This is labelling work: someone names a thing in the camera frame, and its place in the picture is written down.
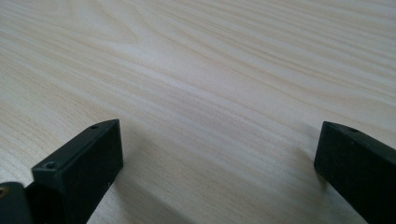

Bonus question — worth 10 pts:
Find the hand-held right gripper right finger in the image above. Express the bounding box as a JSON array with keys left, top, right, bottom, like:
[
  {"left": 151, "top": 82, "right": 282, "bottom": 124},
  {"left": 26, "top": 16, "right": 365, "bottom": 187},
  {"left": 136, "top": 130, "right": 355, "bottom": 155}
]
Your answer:
[{"left": 313, "top": 120, "right": 396, "bottom": 224}]

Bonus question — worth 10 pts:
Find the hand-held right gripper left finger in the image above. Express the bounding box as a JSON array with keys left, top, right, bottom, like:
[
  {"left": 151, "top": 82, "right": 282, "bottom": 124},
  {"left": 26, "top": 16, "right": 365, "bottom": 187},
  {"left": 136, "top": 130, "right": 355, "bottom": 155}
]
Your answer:
[{"left": 25, "top": 119, "right": 124, "bottom": 224}]

